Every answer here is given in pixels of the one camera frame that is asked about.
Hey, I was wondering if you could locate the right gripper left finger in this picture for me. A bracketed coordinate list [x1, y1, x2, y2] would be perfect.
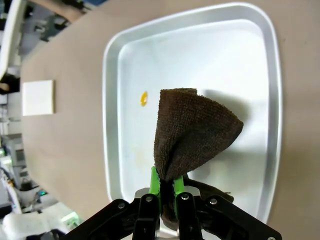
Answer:
[64, 166, 161, 240]

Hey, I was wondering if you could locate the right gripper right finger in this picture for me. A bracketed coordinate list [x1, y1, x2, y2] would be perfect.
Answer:
[173, 174, 283, 240]

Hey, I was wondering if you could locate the dark brown cloth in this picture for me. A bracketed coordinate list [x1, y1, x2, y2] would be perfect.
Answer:
[152, 87, 245, 222]

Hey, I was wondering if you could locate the person right forearm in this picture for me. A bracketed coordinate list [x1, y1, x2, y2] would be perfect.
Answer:
[32, 0, 97, 24]

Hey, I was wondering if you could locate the orange food crumb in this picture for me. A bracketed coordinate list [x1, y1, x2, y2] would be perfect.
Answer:
[139, 91, 149, 107]

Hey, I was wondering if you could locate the white lint roller stand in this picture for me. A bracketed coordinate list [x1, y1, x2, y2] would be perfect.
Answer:
[21, 79, 55, 117]

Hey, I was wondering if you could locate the silver metal tray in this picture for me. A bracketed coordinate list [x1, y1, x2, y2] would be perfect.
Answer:
[102, 2, 284, 237]

